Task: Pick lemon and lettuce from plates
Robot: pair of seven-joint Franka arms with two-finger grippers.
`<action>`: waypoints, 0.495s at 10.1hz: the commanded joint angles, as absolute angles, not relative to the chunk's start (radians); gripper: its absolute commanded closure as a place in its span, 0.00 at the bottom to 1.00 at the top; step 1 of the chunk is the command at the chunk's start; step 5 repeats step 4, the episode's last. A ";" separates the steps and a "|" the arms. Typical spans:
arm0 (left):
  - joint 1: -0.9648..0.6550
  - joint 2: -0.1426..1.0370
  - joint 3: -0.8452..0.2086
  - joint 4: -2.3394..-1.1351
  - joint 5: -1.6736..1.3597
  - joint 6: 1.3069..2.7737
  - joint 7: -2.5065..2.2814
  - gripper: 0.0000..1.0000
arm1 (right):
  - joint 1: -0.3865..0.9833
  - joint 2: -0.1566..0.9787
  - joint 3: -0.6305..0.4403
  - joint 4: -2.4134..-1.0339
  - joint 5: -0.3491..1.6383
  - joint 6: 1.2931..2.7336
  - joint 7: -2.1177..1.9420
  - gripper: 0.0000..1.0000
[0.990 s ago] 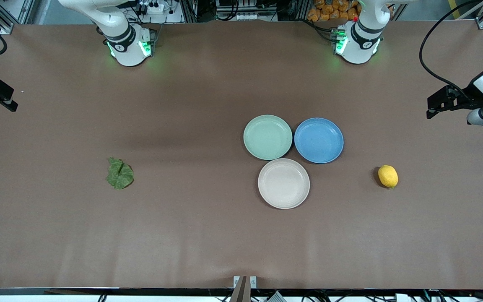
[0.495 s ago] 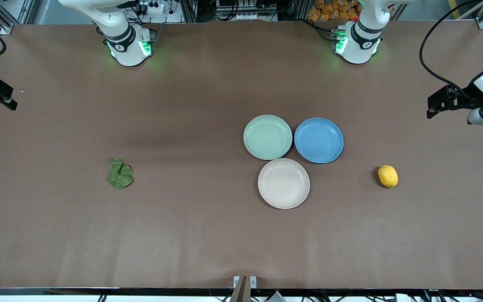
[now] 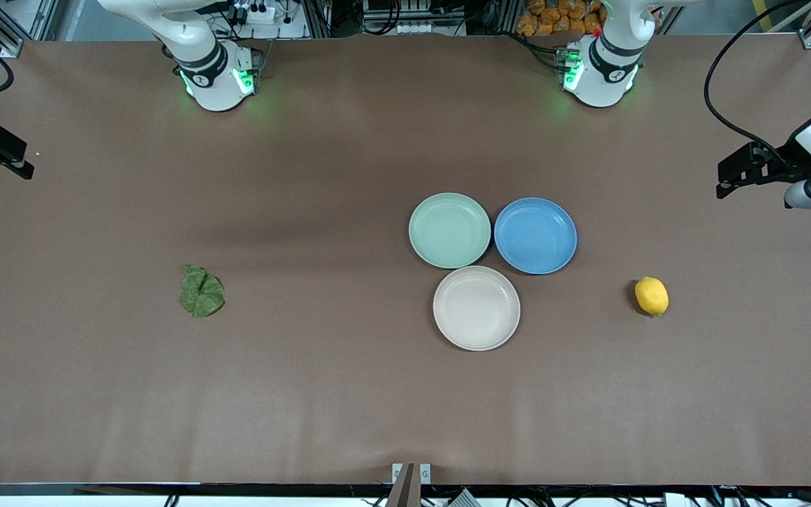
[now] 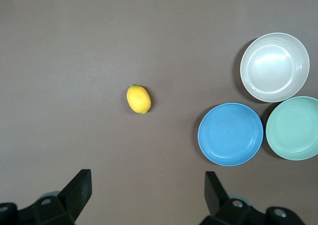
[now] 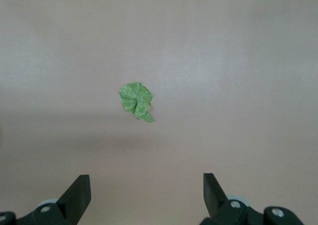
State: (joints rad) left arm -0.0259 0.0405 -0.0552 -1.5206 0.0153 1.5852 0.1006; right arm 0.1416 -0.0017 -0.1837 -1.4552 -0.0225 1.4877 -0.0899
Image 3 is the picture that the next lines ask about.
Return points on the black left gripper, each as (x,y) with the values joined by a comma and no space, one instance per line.
(780,166)

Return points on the yellow lemon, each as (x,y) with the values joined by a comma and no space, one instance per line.
(652,296)

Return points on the green lettuce leaf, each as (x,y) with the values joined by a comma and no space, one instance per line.
(201,296)

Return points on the blue plate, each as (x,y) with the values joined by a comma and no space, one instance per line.
(536,236)

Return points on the bag of orange snacks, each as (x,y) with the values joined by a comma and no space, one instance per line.
(553,17)

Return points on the white power strip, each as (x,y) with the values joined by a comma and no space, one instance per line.
(261,13)

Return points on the light green plate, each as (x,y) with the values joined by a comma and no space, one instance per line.
(450,231)

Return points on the beige plate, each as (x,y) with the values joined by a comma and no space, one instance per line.
(476,308)

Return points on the silver metal bracket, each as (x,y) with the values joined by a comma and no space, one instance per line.
(425,473)

